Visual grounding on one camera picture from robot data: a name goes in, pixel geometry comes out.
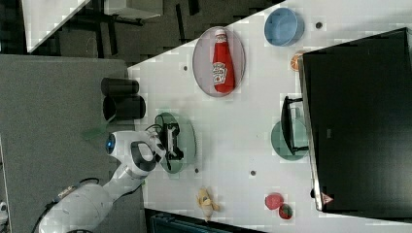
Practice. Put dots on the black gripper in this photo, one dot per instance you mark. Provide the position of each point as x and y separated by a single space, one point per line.
169 138

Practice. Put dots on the green plastic strainer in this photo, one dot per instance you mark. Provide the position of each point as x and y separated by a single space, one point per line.
186 141

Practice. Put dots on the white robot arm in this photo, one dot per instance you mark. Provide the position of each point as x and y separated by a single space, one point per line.
80 208

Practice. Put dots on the black cylinder lower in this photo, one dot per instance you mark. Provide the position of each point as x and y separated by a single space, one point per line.
124 107

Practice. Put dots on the black cylinder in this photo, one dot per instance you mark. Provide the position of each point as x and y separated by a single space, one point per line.
119 87
124 107

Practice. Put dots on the red ketchup bottle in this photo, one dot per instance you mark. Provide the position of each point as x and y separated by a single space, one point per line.
222 65

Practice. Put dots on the black cylinder upper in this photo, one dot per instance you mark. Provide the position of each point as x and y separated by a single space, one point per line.
119 87

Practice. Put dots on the yellow banana toy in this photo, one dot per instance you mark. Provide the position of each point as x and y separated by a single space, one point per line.
206 204

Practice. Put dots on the grey round plate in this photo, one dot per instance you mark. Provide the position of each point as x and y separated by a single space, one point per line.
203 57

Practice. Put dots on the dark blue crate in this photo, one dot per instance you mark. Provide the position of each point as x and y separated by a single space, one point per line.
163 223

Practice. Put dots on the mint green mug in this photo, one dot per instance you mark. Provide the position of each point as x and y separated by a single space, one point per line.
281 140

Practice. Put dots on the red apple toy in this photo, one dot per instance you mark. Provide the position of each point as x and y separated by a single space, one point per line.
274 201

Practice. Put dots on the red strawberry toy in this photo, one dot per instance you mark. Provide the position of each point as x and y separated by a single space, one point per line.
285 212

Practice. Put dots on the orange fruit toy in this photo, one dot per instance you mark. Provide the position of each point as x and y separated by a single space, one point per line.
294 61

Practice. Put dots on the blue bowl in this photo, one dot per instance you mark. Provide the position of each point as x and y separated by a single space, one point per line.
283 27

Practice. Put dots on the white side table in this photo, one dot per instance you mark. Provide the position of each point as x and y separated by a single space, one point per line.
42 18

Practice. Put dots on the black microwave oven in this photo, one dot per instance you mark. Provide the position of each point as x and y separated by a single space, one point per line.
356 100

